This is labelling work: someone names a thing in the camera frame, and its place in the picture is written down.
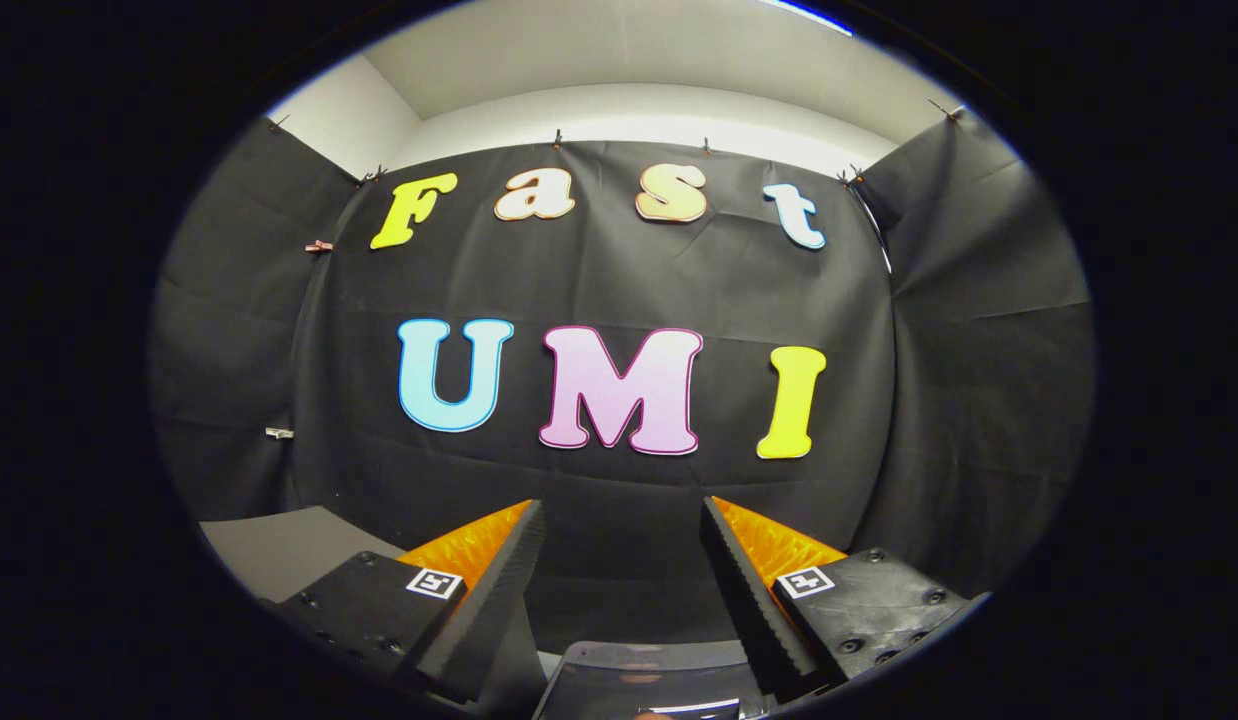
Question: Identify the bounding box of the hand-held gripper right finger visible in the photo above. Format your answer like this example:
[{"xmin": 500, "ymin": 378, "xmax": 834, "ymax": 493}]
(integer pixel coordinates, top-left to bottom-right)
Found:
[{"xmin": 699, "ymin": 495, "xmax": 992, "ymax": 703}]

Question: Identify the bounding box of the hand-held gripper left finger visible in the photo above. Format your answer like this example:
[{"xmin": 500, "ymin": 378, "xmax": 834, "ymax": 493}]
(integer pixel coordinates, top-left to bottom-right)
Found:
[{"xmin": 272, "ymin": 499, "xmax": 547, "ymax": 704}]

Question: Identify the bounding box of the dark glass washing machine lid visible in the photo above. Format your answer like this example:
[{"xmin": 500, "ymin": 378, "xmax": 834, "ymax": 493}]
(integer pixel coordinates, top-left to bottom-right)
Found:
[{"xmin": 532, "ymin": 640, "xmax": 768, "ymax": 720}]

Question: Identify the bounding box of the row of small dark clips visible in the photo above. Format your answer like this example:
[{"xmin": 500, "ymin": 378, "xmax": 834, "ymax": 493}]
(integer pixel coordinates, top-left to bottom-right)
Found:
[{"xmin": 269, "ymin": 100, "xmax": 966, "ymax": 189}]

